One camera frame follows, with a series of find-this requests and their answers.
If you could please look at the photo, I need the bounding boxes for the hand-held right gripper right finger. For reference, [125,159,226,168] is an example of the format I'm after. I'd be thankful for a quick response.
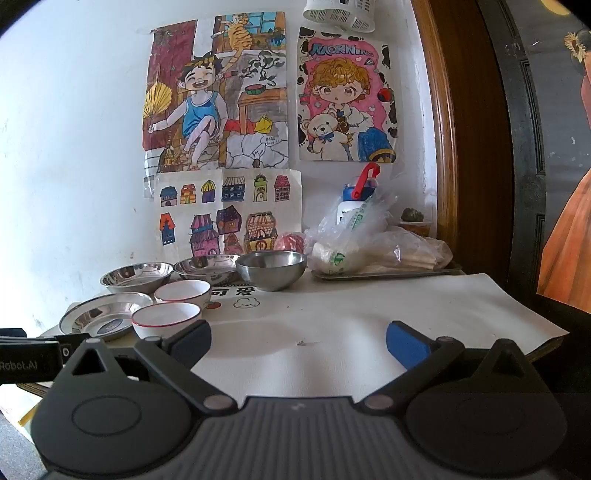
[360,320,539,414]

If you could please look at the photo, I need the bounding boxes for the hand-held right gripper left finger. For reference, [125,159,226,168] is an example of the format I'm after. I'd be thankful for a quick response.
[53,319,236,414]

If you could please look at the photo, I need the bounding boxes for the white bowl with red rim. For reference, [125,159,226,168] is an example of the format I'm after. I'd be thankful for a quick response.
[131,302,203,341]
[154,280,212,306]

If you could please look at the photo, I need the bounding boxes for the stainless steel plate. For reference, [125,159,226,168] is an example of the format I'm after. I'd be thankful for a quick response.
[174,254,241,285]
[58,292,154,343]
[100,261,174,294]

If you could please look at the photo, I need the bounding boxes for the stainless steel bowl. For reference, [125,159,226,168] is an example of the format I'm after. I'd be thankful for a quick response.
[236,251,308,292]

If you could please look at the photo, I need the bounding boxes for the metal tray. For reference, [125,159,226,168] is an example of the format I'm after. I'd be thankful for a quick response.
[311,261,465,282]

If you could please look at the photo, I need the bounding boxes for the white printed table mat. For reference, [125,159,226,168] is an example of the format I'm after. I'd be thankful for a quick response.
[37,271,571,418]

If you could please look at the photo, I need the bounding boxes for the clear bag of flatbread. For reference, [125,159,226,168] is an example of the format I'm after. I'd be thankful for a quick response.
[369,226,454,273]

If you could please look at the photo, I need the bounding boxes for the small cactus in pot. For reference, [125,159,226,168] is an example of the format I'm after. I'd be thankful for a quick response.
[398,208,434,237]

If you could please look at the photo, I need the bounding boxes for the clear plastic bag green print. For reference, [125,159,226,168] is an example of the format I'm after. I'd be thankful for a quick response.
[305,193,399,277]

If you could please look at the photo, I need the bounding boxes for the coloured drawing of houses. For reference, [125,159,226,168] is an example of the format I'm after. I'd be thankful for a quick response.
[151,168,304,259]

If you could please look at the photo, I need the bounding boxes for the red ball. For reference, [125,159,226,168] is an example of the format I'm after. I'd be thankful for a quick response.
[274,233,307,254]

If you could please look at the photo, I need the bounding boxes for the white bottle with blue lid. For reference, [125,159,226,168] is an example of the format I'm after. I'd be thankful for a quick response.
[335,162,382,223]

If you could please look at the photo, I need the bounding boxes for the poster with orange dress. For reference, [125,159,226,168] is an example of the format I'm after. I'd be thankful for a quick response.
[534,0,591,311]

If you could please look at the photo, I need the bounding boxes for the coloured drawing of laughing boy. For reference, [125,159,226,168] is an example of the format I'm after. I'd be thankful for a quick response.
[141,10,291,172]

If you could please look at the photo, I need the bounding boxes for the coloured drawing of girl with bear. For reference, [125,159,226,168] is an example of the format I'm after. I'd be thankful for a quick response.
[295,25,399,164]

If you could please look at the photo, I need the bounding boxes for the white plastic basket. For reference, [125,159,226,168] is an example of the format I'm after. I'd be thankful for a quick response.
[302,0,376,34]

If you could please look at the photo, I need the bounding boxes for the brown wooden door frame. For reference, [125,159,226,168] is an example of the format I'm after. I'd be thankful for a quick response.
[411,0,514,278]

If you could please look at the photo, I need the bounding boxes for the black carved frame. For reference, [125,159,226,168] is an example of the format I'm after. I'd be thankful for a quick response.
[475,0,557,296]

